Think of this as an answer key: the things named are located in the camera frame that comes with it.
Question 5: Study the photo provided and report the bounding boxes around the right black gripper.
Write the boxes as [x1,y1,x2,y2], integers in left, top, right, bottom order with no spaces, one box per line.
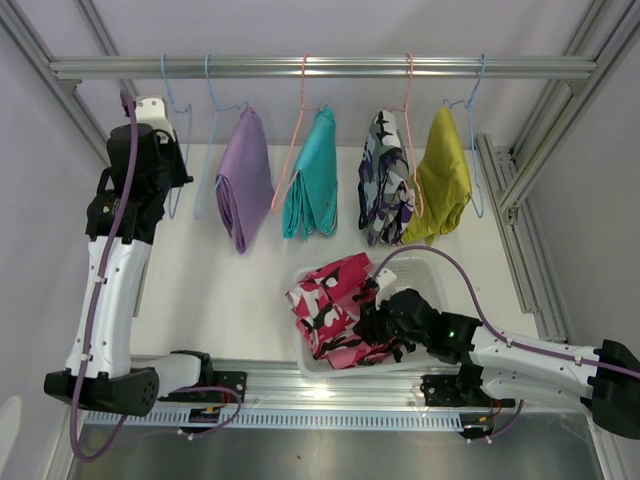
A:
[353,288,428,347]

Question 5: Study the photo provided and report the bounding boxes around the light blue wire hanger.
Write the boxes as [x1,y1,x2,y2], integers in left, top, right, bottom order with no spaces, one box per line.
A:
[160,53,193,219]

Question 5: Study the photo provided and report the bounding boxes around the blue hanger of purple trousers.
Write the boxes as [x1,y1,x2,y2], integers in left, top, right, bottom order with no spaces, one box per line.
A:
[193,53,248,220]

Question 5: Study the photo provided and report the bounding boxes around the pink camouflage trousers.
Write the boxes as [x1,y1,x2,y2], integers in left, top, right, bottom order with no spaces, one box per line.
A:
[285,252,415,370]

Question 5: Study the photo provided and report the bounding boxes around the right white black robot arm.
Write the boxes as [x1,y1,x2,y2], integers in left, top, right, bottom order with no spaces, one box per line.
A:
[354,289,639,440]

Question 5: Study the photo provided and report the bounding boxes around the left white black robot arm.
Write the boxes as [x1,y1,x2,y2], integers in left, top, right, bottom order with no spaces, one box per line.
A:
[44,122,216,416]

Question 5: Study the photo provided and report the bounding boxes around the pink hanger of teal trousers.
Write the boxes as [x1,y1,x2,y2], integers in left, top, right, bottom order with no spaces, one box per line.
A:
[270,53,319,214]

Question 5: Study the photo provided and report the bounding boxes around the grey purple camouflage trousers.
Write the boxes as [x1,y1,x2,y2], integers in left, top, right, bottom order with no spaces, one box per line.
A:
[358,110,415,246]

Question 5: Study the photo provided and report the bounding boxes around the teal trousers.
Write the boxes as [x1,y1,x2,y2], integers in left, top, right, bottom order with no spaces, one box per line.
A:
[282,106,338,239]

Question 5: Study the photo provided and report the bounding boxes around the yellow trousers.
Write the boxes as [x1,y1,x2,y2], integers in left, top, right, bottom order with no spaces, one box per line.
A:
[401,107,472,245]

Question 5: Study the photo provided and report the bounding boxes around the blue hanger of yellow trousers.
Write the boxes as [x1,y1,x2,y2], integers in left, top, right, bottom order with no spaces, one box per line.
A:
[442,53,487,219]

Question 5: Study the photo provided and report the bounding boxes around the pink hanger of camouflage trousers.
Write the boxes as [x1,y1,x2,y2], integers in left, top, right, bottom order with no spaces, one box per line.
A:
[390,53,424,218]

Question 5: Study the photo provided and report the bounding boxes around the white plastic basket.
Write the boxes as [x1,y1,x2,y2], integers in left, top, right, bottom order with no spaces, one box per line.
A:
[294,254,449,379]

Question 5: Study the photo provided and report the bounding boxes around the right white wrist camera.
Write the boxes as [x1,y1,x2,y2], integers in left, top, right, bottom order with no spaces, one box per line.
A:
[375,268,398,307]

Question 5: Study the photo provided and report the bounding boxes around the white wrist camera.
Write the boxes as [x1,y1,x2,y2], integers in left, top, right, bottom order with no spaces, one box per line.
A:
[135,96,176,140]
[375,268,398,307]

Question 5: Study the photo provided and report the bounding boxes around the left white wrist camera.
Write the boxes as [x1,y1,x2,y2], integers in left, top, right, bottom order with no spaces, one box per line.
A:
[135,96,176,140]

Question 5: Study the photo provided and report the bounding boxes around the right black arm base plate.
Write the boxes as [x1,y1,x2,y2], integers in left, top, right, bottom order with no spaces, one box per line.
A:
[420,371,516,443]

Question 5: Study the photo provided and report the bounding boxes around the aluminium frame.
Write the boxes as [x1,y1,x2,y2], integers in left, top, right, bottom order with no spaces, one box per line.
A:
[1,1,639,479]

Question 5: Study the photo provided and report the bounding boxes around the aluminium hanging rail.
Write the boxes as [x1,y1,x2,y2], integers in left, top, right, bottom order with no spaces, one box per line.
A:
[49,54,597,80]

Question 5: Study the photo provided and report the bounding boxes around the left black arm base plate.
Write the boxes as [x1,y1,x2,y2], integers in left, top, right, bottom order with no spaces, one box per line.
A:
[157,370,249,432]

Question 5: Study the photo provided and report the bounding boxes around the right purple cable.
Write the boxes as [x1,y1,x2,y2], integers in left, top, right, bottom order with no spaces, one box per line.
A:
[367,244,640,441]

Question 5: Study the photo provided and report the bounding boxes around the purple cable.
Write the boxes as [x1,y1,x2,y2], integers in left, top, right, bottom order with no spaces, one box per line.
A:
[367,244,640,441]
[69,88,241,463]

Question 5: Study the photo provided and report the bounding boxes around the white slotted cable duct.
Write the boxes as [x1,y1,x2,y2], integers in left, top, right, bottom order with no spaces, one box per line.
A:
[89,408,466,432]

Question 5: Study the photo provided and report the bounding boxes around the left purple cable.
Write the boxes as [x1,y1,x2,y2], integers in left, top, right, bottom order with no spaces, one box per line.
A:
[69,88,241,463]

